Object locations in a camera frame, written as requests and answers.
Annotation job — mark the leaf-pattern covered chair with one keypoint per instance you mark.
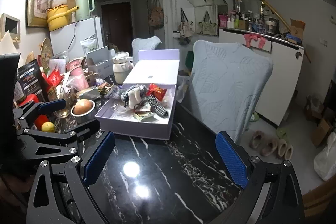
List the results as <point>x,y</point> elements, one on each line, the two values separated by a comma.
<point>225,85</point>

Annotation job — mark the white knitted sock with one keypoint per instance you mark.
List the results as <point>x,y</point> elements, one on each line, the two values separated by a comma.
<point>133,97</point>

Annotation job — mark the cardboard box on counter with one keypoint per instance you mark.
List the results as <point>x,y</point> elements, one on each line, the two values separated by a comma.
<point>297,28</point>

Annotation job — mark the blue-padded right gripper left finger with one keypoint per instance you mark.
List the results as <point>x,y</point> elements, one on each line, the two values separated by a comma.
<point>94,160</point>

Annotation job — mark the pink ribbon bow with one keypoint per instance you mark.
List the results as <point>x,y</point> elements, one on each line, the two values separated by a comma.
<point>258,38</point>

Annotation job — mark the red snack packet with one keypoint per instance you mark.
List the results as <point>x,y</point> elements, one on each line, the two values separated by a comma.
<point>156,91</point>

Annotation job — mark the hanging tote bag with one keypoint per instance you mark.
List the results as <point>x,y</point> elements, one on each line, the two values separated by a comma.
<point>185,29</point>

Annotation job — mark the lavender gift box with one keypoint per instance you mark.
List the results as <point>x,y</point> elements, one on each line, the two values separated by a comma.
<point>158,67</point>

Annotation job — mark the hanging brown bag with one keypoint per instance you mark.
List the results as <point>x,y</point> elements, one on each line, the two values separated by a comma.
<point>156,18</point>

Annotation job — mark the beige slippers pair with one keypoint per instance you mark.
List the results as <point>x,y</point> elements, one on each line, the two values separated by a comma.
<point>268,146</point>

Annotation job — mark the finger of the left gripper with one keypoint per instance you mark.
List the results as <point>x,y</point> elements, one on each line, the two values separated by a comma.
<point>80,132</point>
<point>30,111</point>

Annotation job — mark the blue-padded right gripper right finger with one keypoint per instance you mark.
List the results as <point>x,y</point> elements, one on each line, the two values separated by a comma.
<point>235,159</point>

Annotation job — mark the white open carton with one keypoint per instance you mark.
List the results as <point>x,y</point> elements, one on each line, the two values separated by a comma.
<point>100,61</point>

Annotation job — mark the yellow pot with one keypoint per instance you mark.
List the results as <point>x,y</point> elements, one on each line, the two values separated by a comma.
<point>58,16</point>

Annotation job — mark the green electric kettle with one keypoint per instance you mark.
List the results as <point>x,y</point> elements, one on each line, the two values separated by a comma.
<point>85,7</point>

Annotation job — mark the bowl with egg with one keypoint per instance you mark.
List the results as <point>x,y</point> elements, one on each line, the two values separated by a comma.
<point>84,110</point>

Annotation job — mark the white plastic bag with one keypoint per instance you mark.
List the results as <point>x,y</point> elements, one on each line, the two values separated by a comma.
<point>324,163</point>

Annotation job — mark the gold framed picture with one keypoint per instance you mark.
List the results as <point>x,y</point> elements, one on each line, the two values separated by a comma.
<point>36,13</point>

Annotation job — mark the white ceramic jar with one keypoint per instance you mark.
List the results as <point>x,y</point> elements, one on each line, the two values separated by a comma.
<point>122,65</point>

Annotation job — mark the black white checkered cloth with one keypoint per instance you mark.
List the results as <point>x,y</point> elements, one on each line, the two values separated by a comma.
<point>157,107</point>

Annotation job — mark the woven round fan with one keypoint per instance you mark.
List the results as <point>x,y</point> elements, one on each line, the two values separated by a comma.
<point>46,53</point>

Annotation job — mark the white cabinet counter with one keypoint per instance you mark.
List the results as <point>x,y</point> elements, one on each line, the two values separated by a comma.
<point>277,93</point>

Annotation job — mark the red white long packet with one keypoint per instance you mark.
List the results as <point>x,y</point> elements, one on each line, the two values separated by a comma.
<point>146,108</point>

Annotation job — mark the yellow smiley ball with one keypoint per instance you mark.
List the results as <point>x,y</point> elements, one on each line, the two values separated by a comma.
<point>48,127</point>

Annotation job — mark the pink cup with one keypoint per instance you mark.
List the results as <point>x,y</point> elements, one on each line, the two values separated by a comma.
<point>77,78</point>

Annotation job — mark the white refrigerator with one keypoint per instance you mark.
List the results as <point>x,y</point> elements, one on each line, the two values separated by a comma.
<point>68,38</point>

